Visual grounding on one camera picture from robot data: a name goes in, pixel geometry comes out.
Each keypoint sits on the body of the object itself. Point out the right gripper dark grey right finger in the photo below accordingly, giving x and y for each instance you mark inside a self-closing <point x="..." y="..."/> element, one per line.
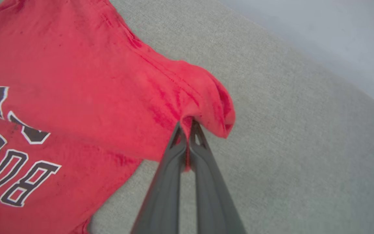
<point x="213" y="198"/>

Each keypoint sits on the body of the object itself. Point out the red basketball jersey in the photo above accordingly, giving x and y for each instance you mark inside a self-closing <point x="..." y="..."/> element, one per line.
<point x="76" y="97"/>

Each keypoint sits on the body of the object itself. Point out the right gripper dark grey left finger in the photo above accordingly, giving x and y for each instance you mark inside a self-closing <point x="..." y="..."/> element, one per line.
<point x="164" y="195"/>

